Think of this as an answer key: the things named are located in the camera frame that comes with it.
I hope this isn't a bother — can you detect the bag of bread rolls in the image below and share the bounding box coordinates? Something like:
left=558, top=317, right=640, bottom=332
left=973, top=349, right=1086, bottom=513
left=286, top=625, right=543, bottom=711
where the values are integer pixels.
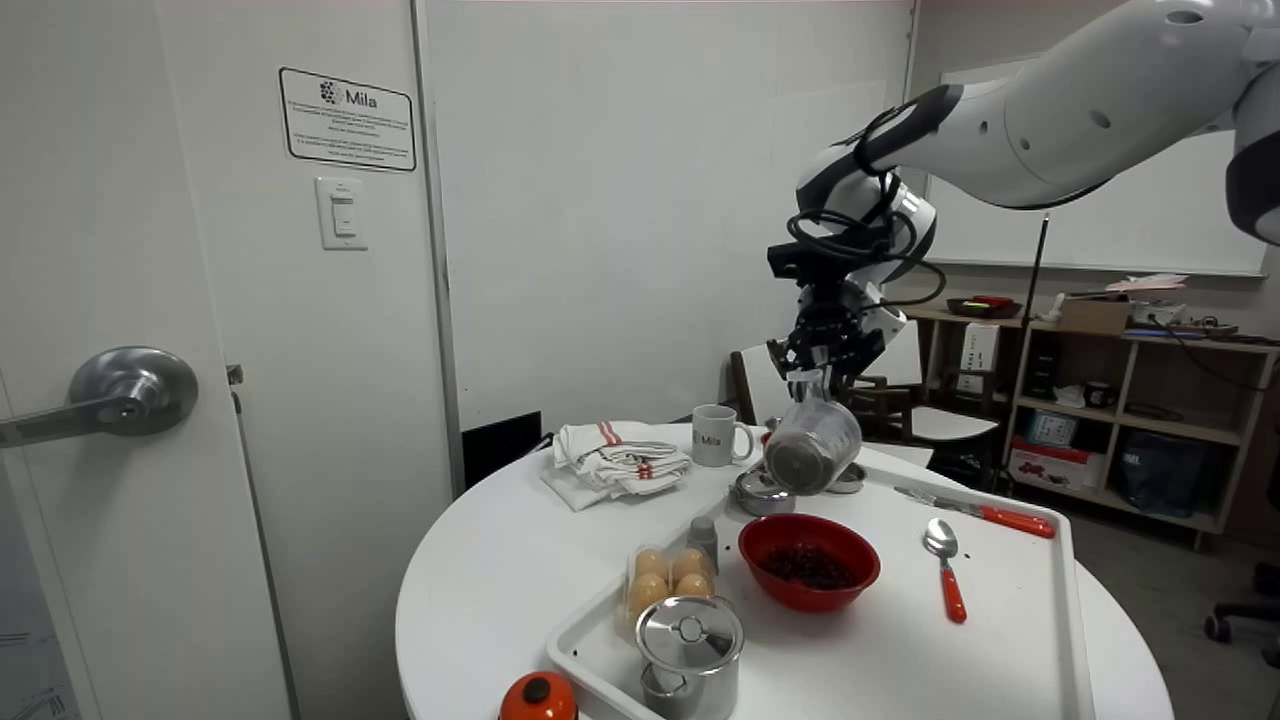
left=623, top=549, right=717, bottom=616

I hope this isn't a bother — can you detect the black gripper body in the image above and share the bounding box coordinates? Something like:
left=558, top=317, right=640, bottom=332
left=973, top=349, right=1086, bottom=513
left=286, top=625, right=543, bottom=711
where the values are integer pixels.
left=767, top=245, right=900, bottom=387

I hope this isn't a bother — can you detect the red handled fork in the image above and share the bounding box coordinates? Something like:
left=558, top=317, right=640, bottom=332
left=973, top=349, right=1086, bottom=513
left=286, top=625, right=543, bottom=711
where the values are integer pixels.
left=892, top=482, right=1060, bottom=542

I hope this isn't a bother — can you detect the red bowl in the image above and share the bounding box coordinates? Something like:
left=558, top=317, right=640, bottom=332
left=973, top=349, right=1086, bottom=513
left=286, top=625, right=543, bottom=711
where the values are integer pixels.
left=737, top=513, right=881, bottom=613

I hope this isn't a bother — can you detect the door lever handle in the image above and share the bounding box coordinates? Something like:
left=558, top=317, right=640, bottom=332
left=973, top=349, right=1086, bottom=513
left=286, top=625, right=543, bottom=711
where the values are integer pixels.
left=0, top=346, right=200, bottom=449

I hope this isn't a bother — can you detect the orange round object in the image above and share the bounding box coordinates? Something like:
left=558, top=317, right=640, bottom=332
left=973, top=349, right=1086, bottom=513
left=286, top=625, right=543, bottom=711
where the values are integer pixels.
left=502, top=674, right=580, bottom=720

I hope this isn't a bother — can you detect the white mug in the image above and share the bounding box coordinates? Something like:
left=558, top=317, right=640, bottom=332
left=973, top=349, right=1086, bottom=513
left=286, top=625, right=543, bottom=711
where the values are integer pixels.
left=693, top=404, right=756, bottom=470

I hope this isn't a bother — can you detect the wooden shelf unit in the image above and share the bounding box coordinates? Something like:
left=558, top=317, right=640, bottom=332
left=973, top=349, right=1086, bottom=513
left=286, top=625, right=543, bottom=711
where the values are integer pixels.
left=914, top=307, right=1278, bottom=536

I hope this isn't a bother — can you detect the wall sign plaque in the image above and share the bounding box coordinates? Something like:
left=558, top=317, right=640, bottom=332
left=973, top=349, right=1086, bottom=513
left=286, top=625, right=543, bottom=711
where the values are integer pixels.
left=277, top=70, right=418, bottom=174

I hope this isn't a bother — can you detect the light switch plate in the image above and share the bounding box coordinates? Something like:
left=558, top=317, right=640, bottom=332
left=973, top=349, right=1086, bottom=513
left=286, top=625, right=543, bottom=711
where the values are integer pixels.
left=316, top=176, right=366, bottom=254

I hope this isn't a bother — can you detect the white red striped cloth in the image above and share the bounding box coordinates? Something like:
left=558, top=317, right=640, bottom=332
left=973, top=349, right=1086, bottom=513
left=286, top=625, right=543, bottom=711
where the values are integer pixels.
left=550, top=422, right=693, bottom=513

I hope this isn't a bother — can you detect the small steel lidded dish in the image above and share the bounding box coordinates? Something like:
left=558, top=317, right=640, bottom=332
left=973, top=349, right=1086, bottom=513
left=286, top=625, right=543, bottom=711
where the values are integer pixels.
left=730, top=473, right=796, bottom=516

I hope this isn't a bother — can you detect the red handled spoon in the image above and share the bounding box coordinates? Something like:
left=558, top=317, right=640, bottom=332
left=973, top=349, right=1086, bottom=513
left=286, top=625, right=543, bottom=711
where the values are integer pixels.
left=921, top=519, right=969, bottom=625

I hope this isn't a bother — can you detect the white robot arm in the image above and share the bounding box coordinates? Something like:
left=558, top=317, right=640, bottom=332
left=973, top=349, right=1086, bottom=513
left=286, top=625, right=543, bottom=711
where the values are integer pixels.
left=767, top=0, right=1280, bottom=386

